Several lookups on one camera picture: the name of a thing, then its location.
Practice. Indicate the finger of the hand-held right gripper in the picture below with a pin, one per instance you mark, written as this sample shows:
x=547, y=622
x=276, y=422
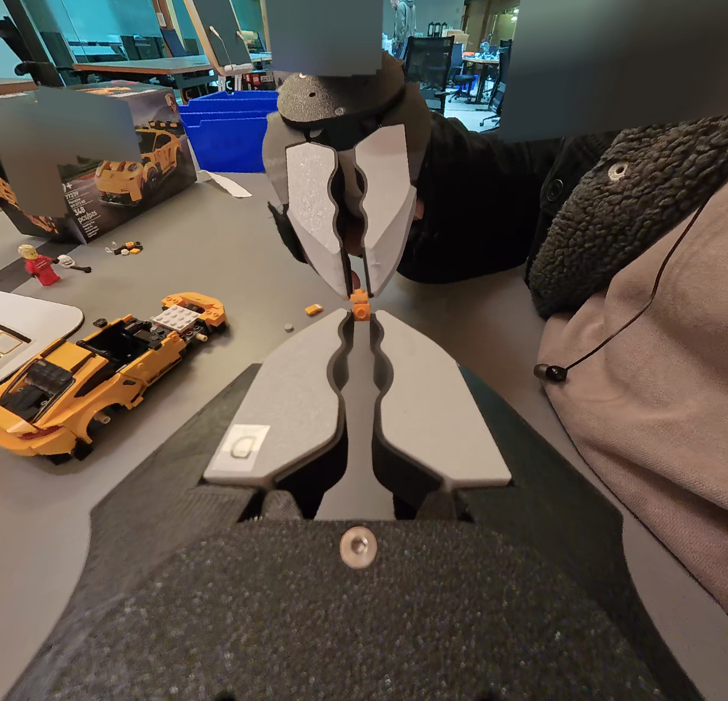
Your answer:
x=389, y=200
x=310, y=200

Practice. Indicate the red lego minifigure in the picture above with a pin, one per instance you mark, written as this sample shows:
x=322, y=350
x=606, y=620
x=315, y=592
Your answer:
x=41, y=268

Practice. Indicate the orange lego car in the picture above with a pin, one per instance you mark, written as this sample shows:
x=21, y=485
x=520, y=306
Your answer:
x=74, y=371

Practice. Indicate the lego set box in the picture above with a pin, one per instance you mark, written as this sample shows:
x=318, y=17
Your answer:
x=159, y=160

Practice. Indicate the small dark lego box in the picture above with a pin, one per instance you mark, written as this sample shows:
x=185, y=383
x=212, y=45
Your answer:
x=259, y=79

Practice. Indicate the orange small lego brick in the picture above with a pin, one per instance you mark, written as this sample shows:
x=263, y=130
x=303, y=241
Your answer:
x=361, y=313

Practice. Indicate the black earphone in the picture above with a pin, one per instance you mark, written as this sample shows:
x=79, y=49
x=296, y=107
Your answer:
x=550, y=372

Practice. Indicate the person's dark fleece jacket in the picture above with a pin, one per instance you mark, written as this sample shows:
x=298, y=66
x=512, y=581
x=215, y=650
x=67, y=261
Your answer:
x=614, y=229

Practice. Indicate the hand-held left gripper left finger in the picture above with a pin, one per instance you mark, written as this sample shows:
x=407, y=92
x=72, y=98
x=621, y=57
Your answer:
x=290, y=399

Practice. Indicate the black office chair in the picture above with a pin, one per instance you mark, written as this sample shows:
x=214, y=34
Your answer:
x=429, y=63

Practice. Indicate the person's beige hoodie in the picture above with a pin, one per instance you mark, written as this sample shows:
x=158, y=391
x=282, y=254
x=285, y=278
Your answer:
x=654, y=399

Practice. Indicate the blue plastic bin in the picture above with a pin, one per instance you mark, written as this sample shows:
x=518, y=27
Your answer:
x=227, y=102
x=239, y=149

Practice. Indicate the tiny lego parts cluster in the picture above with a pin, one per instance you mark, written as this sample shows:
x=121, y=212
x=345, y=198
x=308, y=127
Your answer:
x=133, y=248

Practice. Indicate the person's right forearm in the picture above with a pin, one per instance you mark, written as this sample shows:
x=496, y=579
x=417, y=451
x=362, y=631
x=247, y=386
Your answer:
x=483, y=211

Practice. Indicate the orange lego tile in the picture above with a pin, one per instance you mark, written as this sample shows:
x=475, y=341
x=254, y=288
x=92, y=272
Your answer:
x=314, y=309

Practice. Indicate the lego sticker sheet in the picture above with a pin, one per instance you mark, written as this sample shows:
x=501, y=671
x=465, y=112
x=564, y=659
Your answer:
x=11, y=341

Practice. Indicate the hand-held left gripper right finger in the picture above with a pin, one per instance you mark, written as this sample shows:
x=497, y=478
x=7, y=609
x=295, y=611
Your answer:
x=438, y=416

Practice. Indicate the person's right hand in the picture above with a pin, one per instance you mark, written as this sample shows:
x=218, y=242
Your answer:
x=352, y=246

